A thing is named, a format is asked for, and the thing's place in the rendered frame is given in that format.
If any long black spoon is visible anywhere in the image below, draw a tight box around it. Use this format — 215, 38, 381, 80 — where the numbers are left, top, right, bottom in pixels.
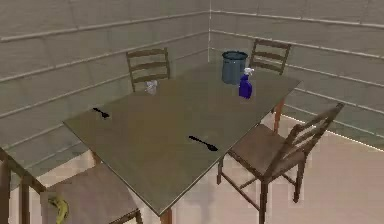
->
188, 134, 219, 153

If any short black spoon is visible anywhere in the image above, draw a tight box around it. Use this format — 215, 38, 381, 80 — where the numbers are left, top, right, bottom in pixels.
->
92, 107, 111, 120

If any brown wooden dining table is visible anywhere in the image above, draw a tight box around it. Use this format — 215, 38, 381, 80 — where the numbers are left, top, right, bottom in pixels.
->
62, 63, 302, 224

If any clear glass cup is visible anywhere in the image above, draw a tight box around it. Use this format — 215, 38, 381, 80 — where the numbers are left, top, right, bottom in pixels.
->
144, 79, 158, 96

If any blue spray bottle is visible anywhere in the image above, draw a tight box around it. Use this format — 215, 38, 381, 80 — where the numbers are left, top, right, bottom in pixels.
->
238, 67, 255, 100

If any grey blue pot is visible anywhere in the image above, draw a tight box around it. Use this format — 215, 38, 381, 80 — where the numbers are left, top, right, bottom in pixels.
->
221, 50, 249, 86

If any brown wooden chair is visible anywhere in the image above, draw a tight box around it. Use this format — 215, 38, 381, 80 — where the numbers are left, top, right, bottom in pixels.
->
249, 38, 292, 76
0, 146, 144, 224
125, 47, 172, 93
216, 102, 346, 224

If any yellow banana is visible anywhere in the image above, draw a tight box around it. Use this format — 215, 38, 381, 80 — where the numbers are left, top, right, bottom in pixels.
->
48, 195, 70, 224

